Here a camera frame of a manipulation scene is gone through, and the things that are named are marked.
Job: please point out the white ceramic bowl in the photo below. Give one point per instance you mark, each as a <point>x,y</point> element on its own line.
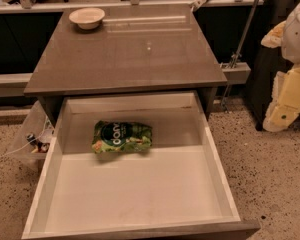
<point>87,18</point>

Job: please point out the grey drawer cabinet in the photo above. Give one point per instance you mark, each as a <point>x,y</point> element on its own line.
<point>136,49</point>

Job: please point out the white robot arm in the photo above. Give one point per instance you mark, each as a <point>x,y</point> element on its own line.
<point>290,47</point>

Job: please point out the green chip bag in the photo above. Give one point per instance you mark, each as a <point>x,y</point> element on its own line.
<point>127,137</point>

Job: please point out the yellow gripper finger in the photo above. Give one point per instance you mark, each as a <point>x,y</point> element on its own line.
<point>273,38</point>
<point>285,105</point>

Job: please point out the open white bottom drawer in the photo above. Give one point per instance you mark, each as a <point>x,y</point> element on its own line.
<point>177,190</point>

